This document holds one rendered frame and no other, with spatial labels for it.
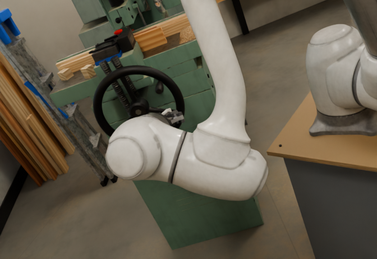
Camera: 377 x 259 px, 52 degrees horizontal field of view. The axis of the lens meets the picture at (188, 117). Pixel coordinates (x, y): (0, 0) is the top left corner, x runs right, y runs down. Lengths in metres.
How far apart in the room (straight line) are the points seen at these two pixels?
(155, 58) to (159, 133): 0.69
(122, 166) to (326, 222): 0.84
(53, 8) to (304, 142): 3.13
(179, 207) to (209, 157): 1.04
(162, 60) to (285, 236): 0.90
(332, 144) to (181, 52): 0.58
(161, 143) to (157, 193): 0.98
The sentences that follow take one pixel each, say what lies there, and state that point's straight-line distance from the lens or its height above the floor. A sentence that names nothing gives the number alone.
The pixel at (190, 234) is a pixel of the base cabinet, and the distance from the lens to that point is 1.82.
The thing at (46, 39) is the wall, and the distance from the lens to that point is 4.01.
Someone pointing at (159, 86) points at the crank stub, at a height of 0.88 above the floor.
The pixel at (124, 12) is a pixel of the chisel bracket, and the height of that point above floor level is 1.05.
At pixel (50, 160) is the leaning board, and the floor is 0.14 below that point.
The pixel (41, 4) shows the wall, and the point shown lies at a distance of 3.94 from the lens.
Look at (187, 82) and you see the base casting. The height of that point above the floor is 0.76.
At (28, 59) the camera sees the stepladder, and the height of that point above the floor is 0.87.
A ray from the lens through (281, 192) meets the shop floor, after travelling 1.93.
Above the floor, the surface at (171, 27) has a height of 0.93.
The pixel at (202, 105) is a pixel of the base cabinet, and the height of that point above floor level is 0.66.
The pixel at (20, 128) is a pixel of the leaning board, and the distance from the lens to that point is 2.82.
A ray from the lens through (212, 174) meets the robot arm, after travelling 0.68.
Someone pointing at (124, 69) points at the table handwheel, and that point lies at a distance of 1.18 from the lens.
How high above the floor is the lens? 1.30
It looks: 27 degrees down
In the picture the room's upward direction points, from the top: 24 degrees counter-clockwise
